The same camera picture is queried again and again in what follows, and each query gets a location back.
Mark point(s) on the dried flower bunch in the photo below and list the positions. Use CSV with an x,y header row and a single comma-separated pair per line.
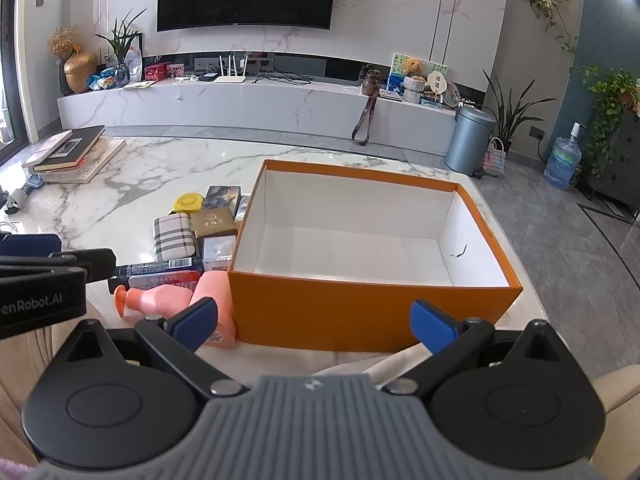
x,y
62,42

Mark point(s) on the grey remote control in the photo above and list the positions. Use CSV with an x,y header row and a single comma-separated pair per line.
x,y
31,182

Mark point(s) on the blue water jug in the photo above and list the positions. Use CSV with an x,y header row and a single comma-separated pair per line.
x,y
562,160

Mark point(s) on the yellow tape measure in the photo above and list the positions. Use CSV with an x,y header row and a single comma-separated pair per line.
x,y
187,202

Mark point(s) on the red gift box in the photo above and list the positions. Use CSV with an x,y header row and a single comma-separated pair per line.
x,y
156,71

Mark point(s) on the leafy plant on cabinet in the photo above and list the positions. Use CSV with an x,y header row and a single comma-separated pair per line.
x,y
612,95

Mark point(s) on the clear plastic box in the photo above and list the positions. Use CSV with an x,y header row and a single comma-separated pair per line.
x,y
217,252

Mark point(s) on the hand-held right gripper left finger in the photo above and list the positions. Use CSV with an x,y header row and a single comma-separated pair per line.
x,y
196,322

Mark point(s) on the gold acorn vase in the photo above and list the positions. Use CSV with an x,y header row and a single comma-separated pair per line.
x,y
80,72

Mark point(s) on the illustrated card box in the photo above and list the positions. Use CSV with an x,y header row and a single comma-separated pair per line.
x,y
221,196

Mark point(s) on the dark grey cabinet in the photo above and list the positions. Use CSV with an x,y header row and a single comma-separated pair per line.
x,y
620,160

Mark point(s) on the beige cloth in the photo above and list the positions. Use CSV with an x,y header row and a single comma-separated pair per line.
x,y
20,360

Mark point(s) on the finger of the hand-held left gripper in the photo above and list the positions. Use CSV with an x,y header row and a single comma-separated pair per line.
x,y
95,264
30,245

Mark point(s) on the woven handbag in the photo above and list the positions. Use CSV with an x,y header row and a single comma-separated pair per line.
x,y
495,160

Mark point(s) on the hanging vine plant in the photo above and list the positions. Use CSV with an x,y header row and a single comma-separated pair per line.
x,y
545,10

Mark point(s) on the stack of books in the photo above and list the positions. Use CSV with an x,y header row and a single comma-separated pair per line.
x,y
95,162

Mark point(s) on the round paper fan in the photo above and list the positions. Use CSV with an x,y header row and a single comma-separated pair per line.
x,y
437,83

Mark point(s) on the gold cardboard box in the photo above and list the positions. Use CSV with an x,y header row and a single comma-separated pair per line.
x,y
212,222

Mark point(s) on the plaid glasses case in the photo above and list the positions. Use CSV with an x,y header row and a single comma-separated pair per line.
x,y
172,237

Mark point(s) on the tall leaf potted plant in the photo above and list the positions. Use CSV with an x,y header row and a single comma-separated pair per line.
x,y
515,115

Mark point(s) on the black spray can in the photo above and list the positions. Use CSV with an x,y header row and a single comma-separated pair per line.
x,y
135,271

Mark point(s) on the white router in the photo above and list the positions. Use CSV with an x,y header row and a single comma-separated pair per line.
x,y
230,76

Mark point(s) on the black photo book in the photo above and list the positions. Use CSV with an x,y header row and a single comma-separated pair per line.
x,y
70,147

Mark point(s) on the orange cardboard box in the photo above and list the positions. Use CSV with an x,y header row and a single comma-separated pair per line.
x,y
325,310

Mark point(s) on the pale thin book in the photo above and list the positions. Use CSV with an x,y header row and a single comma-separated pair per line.
x,y
42,150

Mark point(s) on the white lotion tube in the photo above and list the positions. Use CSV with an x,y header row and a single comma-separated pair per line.
x,y
242,208

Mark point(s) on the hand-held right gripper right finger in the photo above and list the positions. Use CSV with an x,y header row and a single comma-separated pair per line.
x,y
432,325

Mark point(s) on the green plant in glass vase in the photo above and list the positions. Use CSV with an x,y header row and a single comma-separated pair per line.
x,y
121,45

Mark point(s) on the marble television console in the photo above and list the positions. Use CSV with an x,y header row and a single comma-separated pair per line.
x,y
280,110

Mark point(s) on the grey pedal trash can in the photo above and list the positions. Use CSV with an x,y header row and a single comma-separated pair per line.
x,y
469,140

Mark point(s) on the green picture board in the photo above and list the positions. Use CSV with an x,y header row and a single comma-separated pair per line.
x,y
397,72

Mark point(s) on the pink gift box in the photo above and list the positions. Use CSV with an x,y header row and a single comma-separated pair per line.
x,y
175,70

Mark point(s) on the printed box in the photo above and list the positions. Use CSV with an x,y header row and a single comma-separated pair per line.
x,y
165,279

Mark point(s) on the snack bags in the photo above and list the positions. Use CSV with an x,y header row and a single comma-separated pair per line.
x,y
105,80

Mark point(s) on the yellow envelope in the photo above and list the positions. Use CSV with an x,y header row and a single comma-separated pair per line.
x,y
140,84

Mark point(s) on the brown teddy bear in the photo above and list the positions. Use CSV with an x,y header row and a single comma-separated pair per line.
x,y
413,66

